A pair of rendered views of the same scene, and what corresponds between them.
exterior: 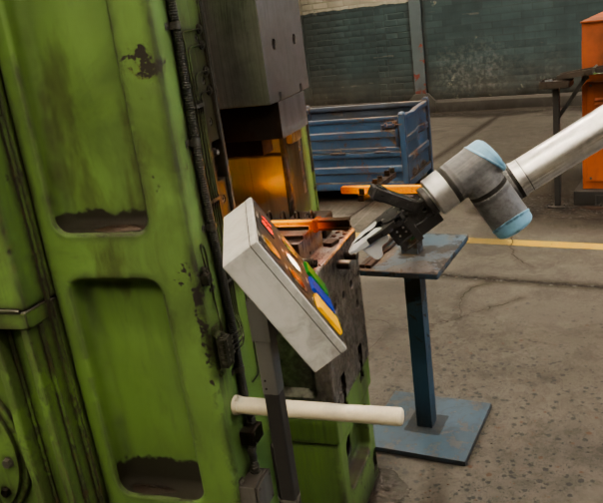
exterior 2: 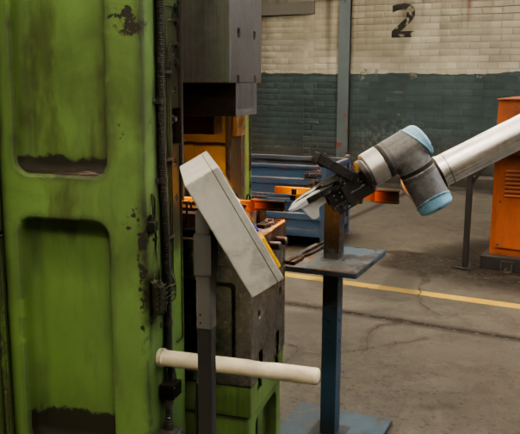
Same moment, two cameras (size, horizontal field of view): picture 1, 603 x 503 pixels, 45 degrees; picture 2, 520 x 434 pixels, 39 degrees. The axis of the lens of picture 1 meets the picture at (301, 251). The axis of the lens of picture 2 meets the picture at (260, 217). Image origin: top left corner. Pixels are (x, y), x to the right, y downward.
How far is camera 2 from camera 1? 0.36 m
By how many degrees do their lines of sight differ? 9
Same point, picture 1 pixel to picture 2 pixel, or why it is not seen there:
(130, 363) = (63, 309)
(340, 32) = (270, 94)
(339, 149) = (262, 192)
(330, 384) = (250, 355)
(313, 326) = (256, 253)
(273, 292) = (225, 215)
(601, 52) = not seen: hidden behind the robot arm
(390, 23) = (318, 91)
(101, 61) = (86, 20)
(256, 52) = (223, 34)
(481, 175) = (412, 153)
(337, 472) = not seen: outside the picture
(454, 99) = not seen: hidden behind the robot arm
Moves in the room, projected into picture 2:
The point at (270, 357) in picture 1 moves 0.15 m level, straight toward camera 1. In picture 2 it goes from (207, 292) to (214, 311)
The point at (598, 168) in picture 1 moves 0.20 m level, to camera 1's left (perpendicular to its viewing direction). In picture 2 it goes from (504, 235) to (478, 236)
